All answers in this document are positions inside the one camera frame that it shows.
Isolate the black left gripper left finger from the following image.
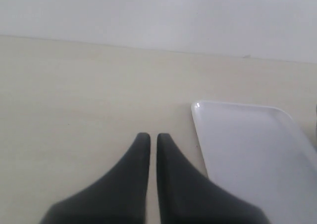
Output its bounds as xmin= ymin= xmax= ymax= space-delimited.
xmin=41 ymin=133 xmax=151 ymax=224

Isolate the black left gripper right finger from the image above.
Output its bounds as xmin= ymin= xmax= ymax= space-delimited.
xmin=157 ymin=133 xmax=269 ymax=224

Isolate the steel mesh colander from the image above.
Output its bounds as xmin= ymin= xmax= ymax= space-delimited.
xmin=315 ymin=104 xmax=317 ymax=140

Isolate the white rectangular tray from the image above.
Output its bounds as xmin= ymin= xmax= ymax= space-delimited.
xmin=191 ymin=101 xmax=317 ymax=224

